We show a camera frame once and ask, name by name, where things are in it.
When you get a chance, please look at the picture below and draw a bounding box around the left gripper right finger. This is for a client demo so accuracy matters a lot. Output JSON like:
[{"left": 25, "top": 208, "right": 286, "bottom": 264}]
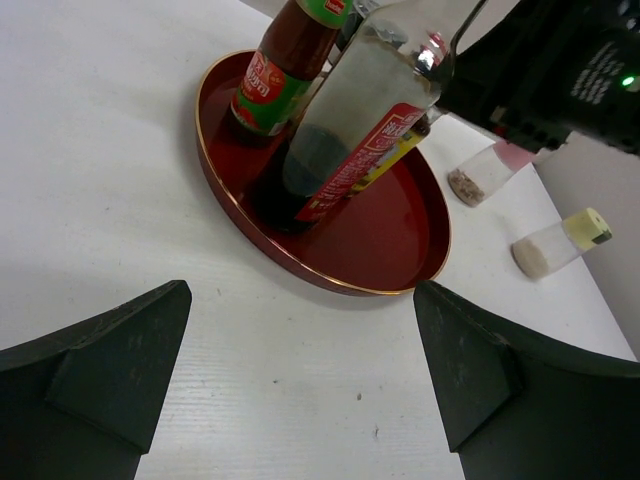
[{"left": 413, "top": 281, "right": 639, "bottom": 479}]

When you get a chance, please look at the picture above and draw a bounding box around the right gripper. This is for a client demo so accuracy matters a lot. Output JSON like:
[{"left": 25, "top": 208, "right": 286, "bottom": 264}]
[{"left": 437, "top": 1, "right": 639, "bottom": 155}]

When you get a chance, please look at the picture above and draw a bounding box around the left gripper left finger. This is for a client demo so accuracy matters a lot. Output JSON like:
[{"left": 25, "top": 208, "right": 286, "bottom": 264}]
[{"left": 1, "top": 280, "right": 191, "bottom": 479}]

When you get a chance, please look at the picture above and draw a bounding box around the pink cap spice shaker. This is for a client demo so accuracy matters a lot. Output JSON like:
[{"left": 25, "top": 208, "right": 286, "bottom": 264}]
[{"left": 447, "top": 140, "right": 536, "bottom": 207}]

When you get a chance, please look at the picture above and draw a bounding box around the dark soy sauce bottle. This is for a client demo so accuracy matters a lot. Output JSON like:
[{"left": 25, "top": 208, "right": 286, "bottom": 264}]
[{"left": 251, "top": 1, "right": 485, "bottom": 233}]

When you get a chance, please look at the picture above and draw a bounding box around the yellow cap salt shaker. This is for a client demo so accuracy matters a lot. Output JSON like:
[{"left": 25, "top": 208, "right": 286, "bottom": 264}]
[{"left": 510, "top": 208, "right": 612, "bottom": 280}]

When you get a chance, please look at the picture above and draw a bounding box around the red chili sauce bottle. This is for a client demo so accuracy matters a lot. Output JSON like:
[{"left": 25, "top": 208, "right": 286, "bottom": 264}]
[{"left": 229, "top": 0, "right": 352, "bottom": 147}]

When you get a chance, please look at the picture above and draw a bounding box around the red round lacquer tray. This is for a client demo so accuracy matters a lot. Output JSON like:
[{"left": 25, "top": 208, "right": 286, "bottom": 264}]
[{"left": 195, "top": 50, "right": 452, "bottom": 296}]

